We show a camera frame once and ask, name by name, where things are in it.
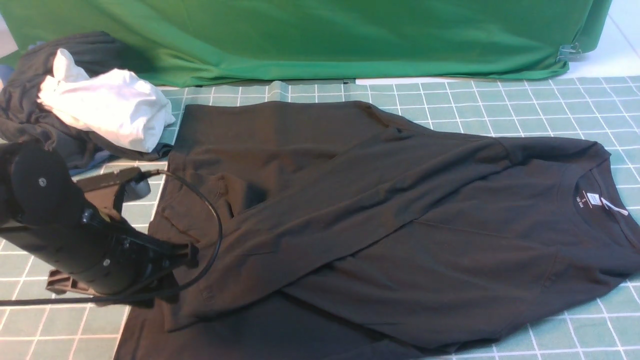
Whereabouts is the green backdrop cloth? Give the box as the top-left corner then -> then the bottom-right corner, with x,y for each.
0,0 -> 611,88

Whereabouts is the black camera cable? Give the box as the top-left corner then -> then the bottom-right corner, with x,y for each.
0,169 -> 224,307

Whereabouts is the white crumpled garment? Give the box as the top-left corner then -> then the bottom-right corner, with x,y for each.
38,48 -> 176,153

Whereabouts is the dark gray long-sleeve shirt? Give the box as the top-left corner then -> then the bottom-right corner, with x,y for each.
114,101 -> 639,360

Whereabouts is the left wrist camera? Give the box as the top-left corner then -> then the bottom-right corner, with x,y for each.
75,167 -> 152,206

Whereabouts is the blue garment under pile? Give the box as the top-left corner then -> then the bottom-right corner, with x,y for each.
69,150 -> 116,177

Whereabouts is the dark gray crumpled garment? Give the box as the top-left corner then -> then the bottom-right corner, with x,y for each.
0,30 -> 173,171

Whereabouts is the metal binder clip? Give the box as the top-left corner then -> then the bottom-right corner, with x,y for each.
555,43 -> 583,62

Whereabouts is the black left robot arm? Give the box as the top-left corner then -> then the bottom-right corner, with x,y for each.
1,140 -> 200,307

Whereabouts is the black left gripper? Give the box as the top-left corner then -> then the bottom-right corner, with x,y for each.
45,230 -> 198,306

